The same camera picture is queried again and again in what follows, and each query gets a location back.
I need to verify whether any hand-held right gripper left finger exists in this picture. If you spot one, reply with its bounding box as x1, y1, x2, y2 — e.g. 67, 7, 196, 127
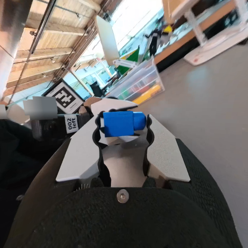
56, 114, 111, 182

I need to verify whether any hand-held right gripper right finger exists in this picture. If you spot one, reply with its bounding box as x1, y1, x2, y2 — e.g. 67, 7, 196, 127
143, 114, 191, 182

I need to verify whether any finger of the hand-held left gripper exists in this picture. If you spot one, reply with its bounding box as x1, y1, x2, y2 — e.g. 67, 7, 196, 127
97, 134, 145, 148
91, 98, 139, 117

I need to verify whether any blue plastic block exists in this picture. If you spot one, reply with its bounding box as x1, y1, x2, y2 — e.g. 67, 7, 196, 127
103, 111, 146, 137

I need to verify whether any clear plastic storage bin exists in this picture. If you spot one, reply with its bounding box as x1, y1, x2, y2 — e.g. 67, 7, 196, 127
106, 56, 165, 106

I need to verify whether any black office chair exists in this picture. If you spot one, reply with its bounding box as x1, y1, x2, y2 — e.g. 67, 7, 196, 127
90, 81, 106, 97

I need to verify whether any yellow block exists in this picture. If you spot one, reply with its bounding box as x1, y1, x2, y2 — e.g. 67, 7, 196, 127
134, 85, 161, 104

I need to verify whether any black and white robot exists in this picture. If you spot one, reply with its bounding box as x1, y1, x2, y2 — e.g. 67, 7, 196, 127
145, 29, 169, 56

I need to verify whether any wooden desk with black legs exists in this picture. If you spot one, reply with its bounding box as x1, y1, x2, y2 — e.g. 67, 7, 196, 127
154, 29, 196, 66

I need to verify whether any metal ceiling pipe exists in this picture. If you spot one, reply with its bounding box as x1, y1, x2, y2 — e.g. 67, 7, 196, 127
29, 0, 56, 55

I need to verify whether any wooden panel on white stand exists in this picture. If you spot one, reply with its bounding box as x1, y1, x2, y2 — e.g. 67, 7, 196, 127
162, 0, 248, 66

